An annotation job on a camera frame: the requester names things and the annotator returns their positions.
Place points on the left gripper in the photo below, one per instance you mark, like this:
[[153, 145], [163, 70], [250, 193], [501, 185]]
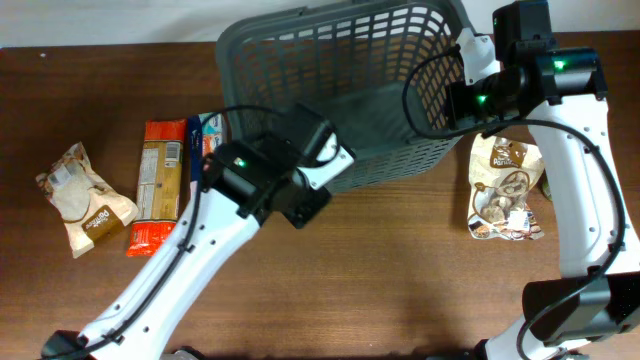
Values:
[[320, 204]]

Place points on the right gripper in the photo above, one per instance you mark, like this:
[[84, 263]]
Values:
[[456, 99]]

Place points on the beige mushroom snack bag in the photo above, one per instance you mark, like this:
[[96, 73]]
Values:
[[502, 172]]

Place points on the grey plastic shopping basket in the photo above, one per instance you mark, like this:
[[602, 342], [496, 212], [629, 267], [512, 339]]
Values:
[[378, 70]]

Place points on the multicolour tissue pack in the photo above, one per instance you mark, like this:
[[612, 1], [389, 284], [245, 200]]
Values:
[[205, 132]]

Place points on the red brown pasta packet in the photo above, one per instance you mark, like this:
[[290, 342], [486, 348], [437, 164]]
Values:
[[158, 186]]

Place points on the beige rice bag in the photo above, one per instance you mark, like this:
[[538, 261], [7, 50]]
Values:
[[91, 210]]

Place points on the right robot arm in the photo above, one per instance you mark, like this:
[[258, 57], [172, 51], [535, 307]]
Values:
[[522, 77]]

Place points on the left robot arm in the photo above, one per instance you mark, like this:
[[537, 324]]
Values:
[[228, 209]]

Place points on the green lid jar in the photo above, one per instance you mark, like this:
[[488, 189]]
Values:
[[546, 190]]

